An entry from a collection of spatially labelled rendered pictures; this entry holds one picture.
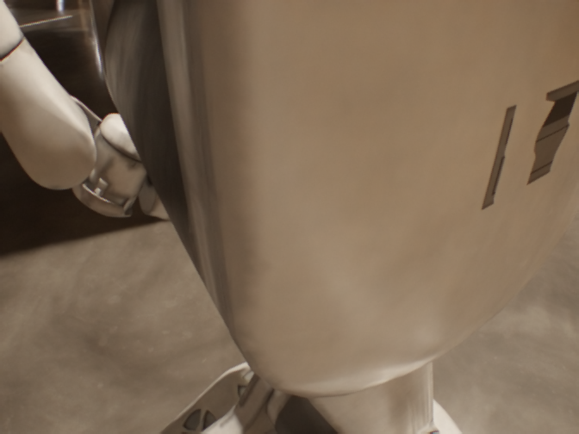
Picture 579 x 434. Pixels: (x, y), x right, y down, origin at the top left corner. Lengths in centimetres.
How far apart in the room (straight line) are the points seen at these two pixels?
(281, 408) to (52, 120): 37
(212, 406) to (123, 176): 50
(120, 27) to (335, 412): 24
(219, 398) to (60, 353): 71
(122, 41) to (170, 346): 116
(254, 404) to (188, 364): 72
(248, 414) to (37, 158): 38
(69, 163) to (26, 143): 4
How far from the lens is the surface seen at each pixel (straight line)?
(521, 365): 139
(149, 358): 128
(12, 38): 37
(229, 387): 78
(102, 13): 22
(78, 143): 37
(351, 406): 27
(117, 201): 42
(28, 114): 37
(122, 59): 17
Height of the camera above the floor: 104
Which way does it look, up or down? 38 degrees down
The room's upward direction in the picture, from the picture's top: 1 degrees clockwise
